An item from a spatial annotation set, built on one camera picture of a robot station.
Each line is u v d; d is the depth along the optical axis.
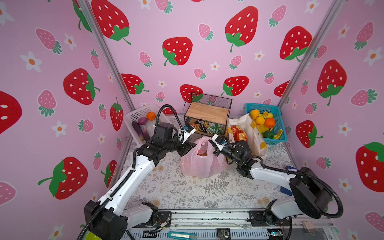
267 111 1.07
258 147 0.81
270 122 1.06
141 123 1.09
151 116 1.14
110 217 0.37
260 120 1.07
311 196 0.43
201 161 0.75
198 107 1.05
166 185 0.86
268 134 0.98
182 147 0.64
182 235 0.70
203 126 1.04
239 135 0.90
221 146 0.67
